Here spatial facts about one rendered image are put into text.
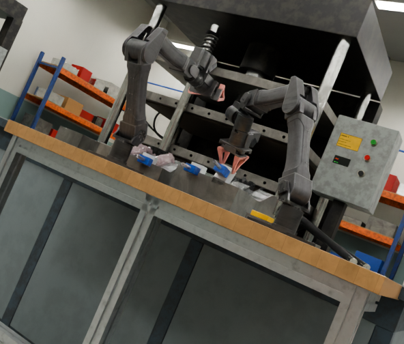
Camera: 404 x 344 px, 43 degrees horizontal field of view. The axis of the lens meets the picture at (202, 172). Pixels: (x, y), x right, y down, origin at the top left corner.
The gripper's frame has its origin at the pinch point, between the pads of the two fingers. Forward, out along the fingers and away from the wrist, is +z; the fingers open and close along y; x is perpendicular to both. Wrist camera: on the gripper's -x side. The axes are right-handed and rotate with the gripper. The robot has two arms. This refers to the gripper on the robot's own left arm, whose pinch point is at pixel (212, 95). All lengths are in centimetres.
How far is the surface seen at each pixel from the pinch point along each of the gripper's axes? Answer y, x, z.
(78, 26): 647, -191, 506
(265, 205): -31.6, 31.4, 16.0
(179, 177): -8.1, 35.4, -11.2
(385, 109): 96, -239, 668
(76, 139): 57, 36, 2
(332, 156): -31, -8, 75
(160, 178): -1.6, 38.2, -12.1
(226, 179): -25.7, 29.7, -11.1
